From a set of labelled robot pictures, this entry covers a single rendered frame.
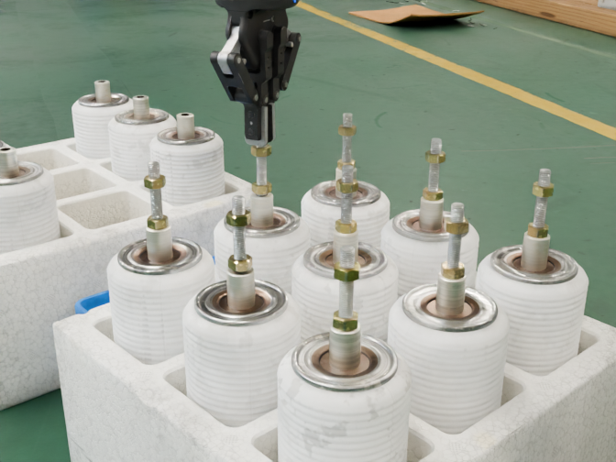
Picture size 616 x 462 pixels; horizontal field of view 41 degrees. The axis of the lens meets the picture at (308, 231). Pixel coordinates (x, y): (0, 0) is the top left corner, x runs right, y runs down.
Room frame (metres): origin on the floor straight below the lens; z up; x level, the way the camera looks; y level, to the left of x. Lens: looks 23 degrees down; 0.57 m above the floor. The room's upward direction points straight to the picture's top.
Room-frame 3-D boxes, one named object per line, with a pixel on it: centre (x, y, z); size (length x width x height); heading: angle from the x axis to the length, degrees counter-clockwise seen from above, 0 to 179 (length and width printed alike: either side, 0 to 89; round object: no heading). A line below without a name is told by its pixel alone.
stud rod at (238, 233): (0.59, 0.05, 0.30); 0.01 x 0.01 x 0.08
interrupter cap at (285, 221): (0.76, 0.05, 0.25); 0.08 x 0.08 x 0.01
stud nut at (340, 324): (0.50, -0.03, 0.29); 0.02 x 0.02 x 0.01; 54
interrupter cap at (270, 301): (0.59, 0.05, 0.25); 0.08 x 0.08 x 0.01
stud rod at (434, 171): (0.75, -0.12, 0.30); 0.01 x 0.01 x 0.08
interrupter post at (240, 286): (0.59, 0.05, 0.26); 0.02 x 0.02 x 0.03
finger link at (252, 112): (0.74, 0.05, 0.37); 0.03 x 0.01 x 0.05; 154
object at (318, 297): (0.67, -0.03, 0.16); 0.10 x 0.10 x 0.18
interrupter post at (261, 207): (0.76, 0.05, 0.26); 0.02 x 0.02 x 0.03
